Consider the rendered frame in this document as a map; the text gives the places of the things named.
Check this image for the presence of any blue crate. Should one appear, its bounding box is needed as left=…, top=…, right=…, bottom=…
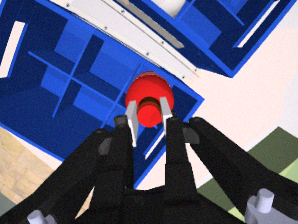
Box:
left=0, top=0, right=205, bottom=189
left=113, top=0, right=297, bottom=79

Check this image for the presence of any white bottle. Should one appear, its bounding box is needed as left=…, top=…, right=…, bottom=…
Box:
left=151, top=0, right=186, bottom=19

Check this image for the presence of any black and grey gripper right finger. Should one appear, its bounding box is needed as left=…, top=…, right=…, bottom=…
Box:
left=160, top=97, right=298, bottom=224

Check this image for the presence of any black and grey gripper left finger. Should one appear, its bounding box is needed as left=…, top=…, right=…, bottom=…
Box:
left=0, top=100, right=139, bottom=224

